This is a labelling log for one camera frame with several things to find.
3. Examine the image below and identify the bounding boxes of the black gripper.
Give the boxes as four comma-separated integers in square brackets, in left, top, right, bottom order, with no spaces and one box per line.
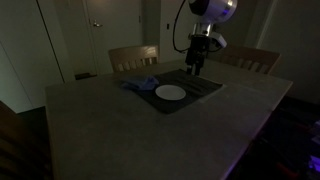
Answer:
[185,36,209,76]

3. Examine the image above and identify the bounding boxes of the white round plate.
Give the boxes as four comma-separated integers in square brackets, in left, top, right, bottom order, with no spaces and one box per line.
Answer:
[155,85,186,101]

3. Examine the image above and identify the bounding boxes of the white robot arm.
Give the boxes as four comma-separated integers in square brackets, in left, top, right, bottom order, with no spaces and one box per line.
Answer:
[185,0,238,76]

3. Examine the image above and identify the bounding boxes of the black placemat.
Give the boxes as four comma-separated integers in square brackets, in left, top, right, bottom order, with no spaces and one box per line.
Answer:
[136,70,222,114]

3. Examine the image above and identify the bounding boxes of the blue cloth napkin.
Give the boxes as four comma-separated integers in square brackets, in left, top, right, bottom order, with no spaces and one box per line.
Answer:
[121,76,159,91]

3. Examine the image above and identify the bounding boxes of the wooden chair left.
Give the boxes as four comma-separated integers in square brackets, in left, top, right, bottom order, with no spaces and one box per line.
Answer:
[217,45,281,75]

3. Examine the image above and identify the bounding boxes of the wooden chair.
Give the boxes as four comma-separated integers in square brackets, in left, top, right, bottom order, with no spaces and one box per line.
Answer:
[108,45,159,72]
[217,45,281,75]

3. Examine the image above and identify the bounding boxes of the wooden chair right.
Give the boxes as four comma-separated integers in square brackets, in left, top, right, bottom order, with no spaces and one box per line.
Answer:
[108,45,159,72]

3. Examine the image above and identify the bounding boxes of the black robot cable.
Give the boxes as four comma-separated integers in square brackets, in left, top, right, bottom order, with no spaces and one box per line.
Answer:
[172,0,191,54]

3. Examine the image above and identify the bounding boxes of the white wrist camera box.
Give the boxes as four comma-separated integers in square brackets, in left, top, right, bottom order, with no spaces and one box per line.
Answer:
[211,32,227,48]

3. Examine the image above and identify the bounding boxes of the white door with handle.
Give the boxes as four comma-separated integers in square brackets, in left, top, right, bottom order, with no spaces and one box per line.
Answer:
[86,0,142,74]

